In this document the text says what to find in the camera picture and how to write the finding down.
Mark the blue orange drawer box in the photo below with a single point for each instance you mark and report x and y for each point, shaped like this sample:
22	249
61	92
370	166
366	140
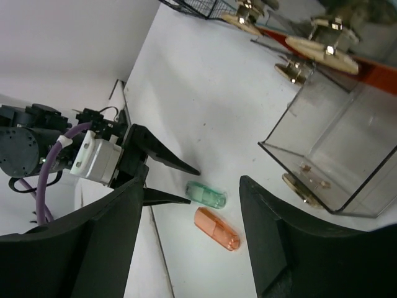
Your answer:
357	38

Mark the green correction tape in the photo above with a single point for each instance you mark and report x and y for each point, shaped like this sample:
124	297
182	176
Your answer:
204	195

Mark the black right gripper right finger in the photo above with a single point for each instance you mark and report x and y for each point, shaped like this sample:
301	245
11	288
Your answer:
295	254

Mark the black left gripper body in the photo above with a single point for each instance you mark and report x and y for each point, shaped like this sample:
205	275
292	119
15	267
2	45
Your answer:
132	161

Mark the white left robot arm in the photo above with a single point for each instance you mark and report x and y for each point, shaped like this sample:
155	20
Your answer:
38	141

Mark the black wire mesh desk organizer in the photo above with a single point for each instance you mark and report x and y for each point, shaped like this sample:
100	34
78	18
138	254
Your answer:
207	9

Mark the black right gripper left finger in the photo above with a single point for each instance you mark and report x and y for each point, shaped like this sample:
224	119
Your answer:
86	253

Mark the orange correction tape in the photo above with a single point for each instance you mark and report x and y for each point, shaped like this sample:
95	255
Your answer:
216	228

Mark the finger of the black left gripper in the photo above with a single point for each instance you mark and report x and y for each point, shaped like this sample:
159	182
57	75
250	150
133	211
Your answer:
152	147
155	197

